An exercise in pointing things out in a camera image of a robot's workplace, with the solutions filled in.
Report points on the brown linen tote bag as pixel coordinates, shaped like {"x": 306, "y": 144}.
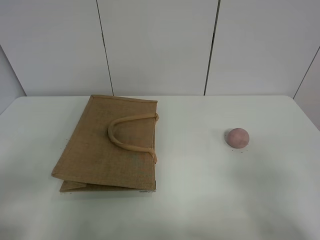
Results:
{"x": 112, "y": 147}

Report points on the pink peach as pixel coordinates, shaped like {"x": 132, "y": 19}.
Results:
{"x": 238, "y": 138}

